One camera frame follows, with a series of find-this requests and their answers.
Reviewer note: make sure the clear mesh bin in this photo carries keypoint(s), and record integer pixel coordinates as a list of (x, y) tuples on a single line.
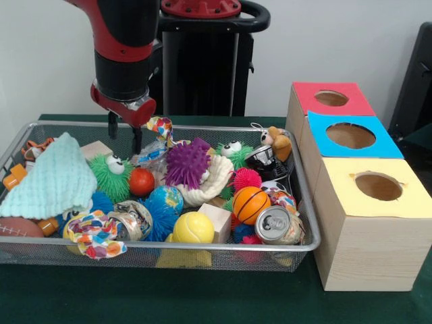
[(169, 259)]

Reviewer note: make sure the clear plastic packet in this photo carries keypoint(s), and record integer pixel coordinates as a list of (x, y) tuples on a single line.
[(150, 155)]

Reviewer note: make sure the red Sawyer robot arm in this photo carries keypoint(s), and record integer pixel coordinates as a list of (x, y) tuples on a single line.
[(125, 47)]

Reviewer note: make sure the orange plastic building block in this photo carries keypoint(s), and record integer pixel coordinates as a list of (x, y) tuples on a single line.
[(15, 175)]

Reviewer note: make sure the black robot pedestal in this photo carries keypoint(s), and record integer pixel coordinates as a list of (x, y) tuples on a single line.
[(202, 74)]

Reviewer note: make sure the purple spiky ball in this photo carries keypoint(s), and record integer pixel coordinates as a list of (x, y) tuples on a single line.
[(187, 163)]

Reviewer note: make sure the colourful polka dot cloth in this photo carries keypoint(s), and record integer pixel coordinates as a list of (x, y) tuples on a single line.
[(162, 128)]

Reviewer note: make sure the wooden box with three holes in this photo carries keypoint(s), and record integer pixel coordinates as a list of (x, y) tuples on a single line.
[(371, 250)]

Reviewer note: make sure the yellow tennis ball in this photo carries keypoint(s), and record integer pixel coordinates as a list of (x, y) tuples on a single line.
[(194, 227)]

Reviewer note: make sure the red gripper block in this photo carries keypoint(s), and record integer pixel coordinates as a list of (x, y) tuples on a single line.
[(128, 109)]

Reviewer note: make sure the green fuzzy toy with eyes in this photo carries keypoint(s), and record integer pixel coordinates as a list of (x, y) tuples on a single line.
[(111, 177)]

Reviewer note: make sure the small orange basketball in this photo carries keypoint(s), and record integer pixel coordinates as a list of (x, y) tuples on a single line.
[(251, 204)]

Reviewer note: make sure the dark green table cloth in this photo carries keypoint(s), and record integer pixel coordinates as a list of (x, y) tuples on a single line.
[(169, 297)]

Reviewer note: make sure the black office chair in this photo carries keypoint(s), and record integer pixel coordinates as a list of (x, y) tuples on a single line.
[(415, 88)]

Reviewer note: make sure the mint green knitted cloth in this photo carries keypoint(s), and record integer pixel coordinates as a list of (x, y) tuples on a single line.
[(50, 182)]

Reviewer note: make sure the silver drink can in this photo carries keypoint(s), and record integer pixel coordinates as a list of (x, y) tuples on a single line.
[(278, 225)]

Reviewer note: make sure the small brown football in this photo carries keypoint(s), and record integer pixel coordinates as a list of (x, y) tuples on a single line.
[(17, 227)]

